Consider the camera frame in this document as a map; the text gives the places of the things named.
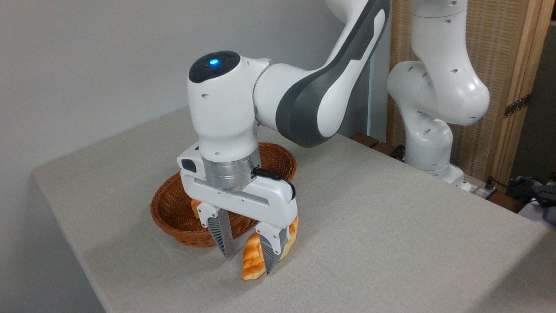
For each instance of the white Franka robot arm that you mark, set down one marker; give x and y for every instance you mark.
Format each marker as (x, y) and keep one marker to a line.
(226, 117)

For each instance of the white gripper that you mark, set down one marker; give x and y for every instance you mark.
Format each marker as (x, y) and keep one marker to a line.
(269, 204)

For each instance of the white wall conduit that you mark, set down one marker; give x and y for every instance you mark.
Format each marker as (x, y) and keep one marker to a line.
(370, 108)

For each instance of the grey tablecloth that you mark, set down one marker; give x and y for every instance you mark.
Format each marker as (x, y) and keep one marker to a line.
(391, 239)

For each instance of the dark metal screen hinge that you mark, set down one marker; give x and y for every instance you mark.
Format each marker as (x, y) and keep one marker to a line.
(517, 105)

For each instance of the orange muffin bread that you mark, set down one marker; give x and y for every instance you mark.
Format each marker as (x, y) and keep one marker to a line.
(195, 207)

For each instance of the wooden rattan folding screen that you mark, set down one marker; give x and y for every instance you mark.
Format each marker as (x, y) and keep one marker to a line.
(504, 43)

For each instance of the dark grey bundle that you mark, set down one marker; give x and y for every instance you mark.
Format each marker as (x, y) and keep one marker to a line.
(543, 195)

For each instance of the braided golden bread loaf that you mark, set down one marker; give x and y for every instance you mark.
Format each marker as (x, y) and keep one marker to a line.
(252, 261)

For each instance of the brown wicker oval basket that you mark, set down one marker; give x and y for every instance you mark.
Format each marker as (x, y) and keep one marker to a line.
(173, 213)

